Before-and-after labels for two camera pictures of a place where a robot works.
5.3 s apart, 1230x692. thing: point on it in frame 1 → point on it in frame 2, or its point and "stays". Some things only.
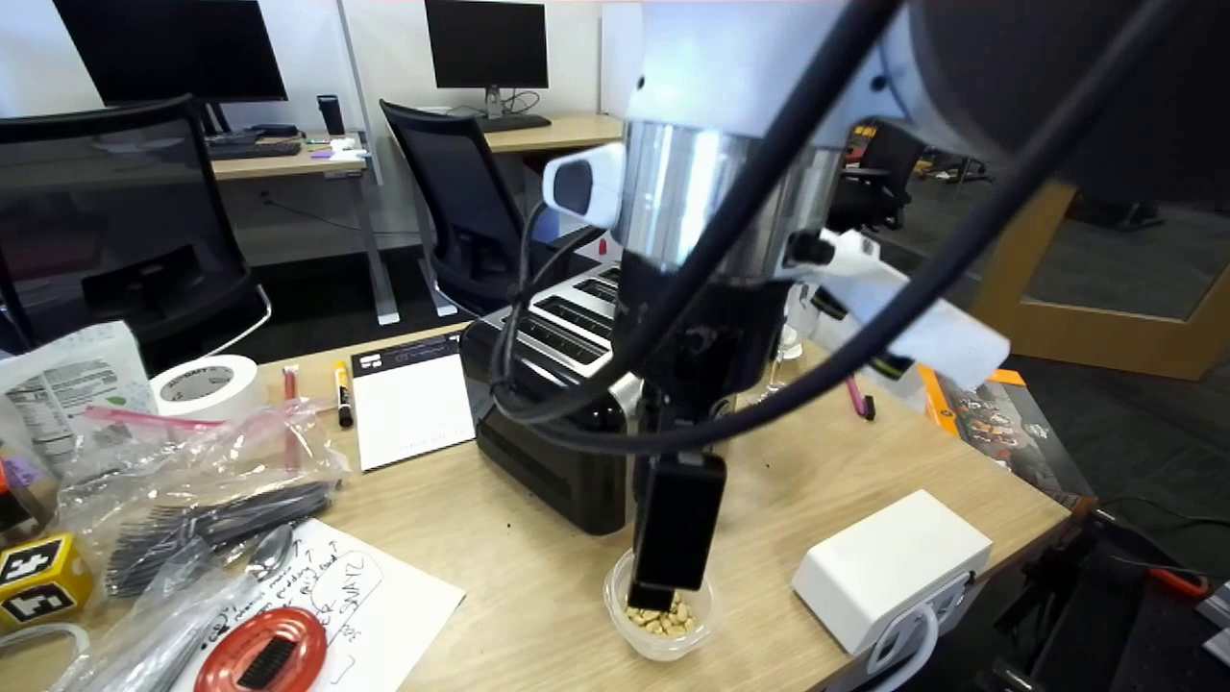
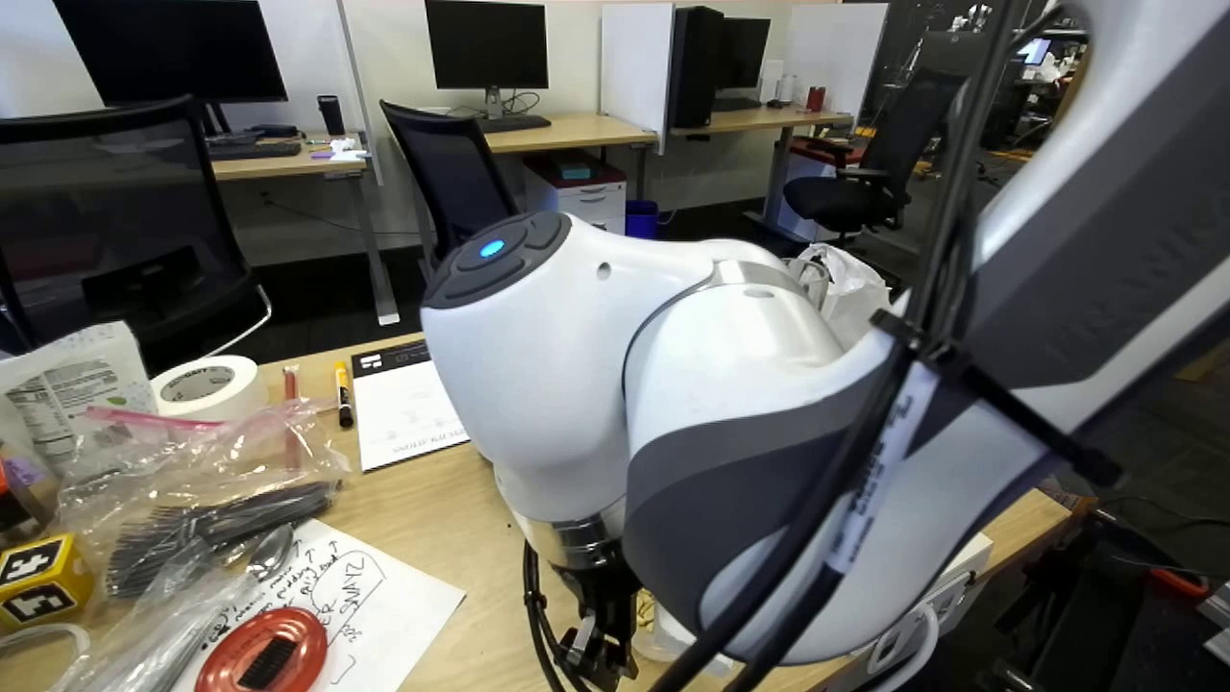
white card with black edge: x=408 y=400 stays
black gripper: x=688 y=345 → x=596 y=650
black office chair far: x=473 y=220 stays
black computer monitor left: x=173 y=46 stays
